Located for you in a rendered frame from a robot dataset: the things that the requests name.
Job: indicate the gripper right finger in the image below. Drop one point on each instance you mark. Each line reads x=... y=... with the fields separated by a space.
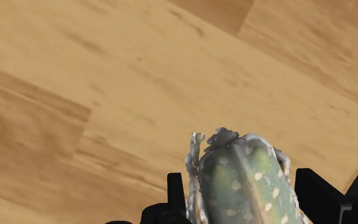
x=321 y=198

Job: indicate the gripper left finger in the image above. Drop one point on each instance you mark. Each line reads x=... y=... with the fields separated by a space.
x=175 y=198

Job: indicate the green spotted cactus figure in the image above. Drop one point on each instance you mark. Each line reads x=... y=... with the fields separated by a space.
x=243 y=183

